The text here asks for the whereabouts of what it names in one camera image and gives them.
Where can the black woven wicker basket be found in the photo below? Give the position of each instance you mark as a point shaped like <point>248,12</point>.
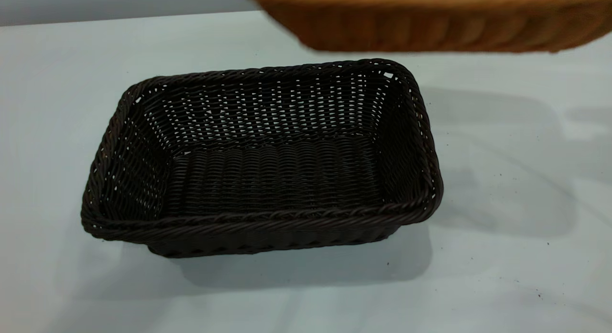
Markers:
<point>267,175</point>

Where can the orange woven wicker basket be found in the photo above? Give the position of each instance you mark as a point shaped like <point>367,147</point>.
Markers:
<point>430,22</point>

